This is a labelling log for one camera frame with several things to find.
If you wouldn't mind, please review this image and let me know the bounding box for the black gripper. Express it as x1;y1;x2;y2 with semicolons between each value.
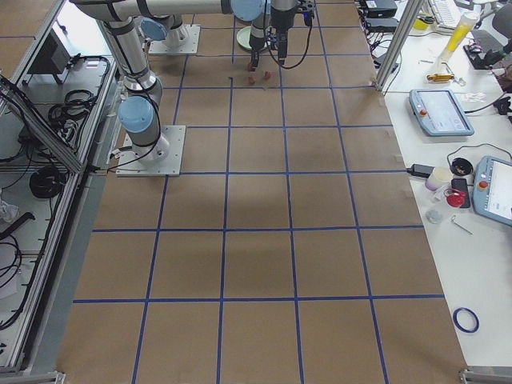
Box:
270;0;314;66
249;23;270;72

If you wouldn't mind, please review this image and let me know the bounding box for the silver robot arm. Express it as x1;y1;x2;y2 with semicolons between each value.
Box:
74;1;296;162
140;1;314;71

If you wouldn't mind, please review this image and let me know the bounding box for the light green plate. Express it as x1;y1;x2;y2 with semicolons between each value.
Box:
236;26;251;52

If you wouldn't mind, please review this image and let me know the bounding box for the teach pendant upper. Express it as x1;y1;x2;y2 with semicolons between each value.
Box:
408;89;474;137

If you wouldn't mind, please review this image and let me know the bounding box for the teach pendant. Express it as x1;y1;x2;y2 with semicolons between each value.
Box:
472;156;512;226
408;89;474;137

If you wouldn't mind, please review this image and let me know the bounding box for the yellow tube bottle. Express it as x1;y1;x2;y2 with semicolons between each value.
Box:
438;11;480;62

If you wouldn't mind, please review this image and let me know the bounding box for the black power adapter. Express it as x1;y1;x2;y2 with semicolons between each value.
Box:
406;163;434;178

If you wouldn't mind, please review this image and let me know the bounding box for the black monitor box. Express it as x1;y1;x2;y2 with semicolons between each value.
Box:
28;29;71;85

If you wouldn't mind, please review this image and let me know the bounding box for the black round dish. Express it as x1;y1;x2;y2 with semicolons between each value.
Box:
450;158;474;177

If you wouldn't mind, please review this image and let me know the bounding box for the black phone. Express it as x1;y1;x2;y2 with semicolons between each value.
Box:
451;178;471;209

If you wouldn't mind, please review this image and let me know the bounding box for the red round object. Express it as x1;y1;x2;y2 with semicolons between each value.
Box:
444;188;464;208

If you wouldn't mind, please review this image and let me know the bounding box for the silver allen key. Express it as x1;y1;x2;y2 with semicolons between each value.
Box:
450;215;473;235

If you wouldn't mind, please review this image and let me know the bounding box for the teach pendant lower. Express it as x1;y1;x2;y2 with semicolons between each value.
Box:
472;156;512;226

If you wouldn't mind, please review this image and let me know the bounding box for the blue tape roll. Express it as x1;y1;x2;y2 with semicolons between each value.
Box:
452;307;480;334

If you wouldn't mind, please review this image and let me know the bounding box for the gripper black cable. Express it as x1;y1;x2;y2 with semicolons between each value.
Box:
267;23;314;70

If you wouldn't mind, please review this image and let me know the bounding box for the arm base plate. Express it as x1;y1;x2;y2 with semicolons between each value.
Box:
149;24;201;56
114;126;186;177

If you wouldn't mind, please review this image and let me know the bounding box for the aluminium frame upright right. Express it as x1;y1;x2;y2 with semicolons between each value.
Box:
374;0;423;90

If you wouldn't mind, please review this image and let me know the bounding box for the yellow handled tool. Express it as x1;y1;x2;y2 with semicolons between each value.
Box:
426;74;454;82

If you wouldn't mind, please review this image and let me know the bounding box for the black coiled cable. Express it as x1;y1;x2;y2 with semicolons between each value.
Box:
29;166;61;200

